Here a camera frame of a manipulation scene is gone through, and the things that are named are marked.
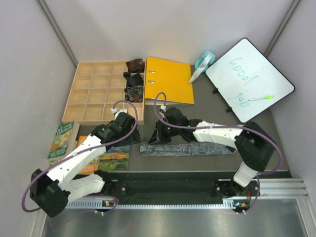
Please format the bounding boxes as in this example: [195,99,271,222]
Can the grey blue patterned tie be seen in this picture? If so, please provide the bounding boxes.
[140,142,236,157]

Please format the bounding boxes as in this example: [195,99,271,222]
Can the wooden compartment tray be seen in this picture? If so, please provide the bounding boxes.
[62,61,145,125]

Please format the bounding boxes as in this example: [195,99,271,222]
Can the green whiteboard marker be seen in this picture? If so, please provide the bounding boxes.
[248,95,274,101]

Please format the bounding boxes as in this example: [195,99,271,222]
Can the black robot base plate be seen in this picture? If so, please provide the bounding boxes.
[98,171,259,198]

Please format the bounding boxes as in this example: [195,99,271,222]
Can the dark red rolled tie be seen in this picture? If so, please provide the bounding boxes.
[126,58,145,73]

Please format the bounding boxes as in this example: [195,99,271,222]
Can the white whiteboard black frame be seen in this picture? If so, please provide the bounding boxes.
[205,38,295,123]

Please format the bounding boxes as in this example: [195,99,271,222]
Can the aluminium frame rail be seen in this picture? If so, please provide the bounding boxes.
[65,178,308,214]

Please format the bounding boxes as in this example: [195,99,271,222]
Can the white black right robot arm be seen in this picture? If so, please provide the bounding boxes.
[149,105,275,198]

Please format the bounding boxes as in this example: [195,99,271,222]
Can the yellow ring binder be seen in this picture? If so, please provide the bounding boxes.
[144,57,194,105]

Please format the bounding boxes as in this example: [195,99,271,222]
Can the floral rolled tie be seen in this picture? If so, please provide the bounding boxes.
[124,85,144,103]

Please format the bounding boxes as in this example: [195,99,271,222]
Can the teal white cat-ear headphones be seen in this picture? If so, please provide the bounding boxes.
[189,50,216,83]

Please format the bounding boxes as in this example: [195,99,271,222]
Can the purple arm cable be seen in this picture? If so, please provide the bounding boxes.
[21,100,138,215]
[153,92,284,215]

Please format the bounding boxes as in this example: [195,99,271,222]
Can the orange book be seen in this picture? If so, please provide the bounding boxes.
[75,135,101,175]

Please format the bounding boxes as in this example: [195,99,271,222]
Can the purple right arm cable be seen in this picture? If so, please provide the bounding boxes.
[153,92,284,215]

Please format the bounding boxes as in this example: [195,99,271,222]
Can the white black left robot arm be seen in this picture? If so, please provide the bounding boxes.
[30,109,140,217]

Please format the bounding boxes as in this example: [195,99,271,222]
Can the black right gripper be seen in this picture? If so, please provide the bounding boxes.
[149,120,181,146]

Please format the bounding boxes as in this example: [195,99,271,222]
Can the dark blue striped rolled tie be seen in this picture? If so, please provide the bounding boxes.
[123,72,144,87]

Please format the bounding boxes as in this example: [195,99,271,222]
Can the blue Animal Farm book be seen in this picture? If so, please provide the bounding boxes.
[98,145,131,171]

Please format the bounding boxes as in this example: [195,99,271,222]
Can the green children's book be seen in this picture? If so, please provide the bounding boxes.
[48,121,80,160]

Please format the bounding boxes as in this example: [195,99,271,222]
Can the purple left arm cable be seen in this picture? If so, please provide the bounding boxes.
[21,100,138,215]

